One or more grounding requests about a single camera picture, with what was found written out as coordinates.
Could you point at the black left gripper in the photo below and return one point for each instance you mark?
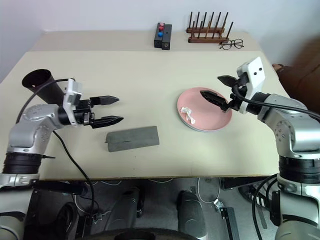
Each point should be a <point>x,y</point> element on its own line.
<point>83,111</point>

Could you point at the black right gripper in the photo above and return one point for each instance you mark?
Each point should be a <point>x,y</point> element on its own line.
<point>231,105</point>

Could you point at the pink plate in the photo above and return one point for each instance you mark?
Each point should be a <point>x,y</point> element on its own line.
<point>190,100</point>

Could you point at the white paper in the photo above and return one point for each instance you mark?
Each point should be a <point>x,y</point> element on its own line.
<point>186,110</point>

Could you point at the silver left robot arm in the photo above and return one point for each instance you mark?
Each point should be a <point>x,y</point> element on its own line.
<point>32,117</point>

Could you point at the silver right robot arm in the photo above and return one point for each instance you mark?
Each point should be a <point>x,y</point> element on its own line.
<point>295,130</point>

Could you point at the dark brown cup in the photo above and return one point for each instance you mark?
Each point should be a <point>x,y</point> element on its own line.
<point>51,93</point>

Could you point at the black framed clear eyeglasses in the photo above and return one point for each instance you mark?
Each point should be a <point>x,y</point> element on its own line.
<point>232,43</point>

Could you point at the brown wooden peg rack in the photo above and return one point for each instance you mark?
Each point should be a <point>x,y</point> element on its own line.
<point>205,40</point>

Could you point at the black box with round socket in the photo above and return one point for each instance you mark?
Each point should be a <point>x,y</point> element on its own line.
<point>166,37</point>

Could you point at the person's brown sleeved arm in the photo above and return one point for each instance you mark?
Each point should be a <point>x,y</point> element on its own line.
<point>300,82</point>

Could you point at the black box with coloured buttons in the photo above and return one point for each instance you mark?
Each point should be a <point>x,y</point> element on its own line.
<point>158,42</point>

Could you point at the dark grey rounded shell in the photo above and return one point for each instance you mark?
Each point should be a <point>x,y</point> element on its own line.
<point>125,212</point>

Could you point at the black white striped sneaker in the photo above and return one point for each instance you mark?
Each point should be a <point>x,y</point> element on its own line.
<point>247,195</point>

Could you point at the black floor bar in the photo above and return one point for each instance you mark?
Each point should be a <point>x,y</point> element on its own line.
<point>232,225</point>

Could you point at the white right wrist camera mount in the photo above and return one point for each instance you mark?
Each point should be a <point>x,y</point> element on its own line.
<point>255,75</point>

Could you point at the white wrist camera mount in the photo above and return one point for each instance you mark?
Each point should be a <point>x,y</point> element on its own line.
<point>68,100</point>
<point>255,75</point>

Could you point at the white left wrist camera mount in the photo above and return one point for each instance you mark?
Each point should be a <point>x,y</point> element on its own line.
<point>68,100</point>

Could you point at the black table frame beam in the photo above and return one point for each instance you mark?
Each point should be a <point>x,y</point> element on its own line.
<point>60,188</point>

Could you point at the silver caster bracket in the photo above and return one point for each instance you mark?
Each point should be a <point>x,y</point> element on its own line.
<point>219,205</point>

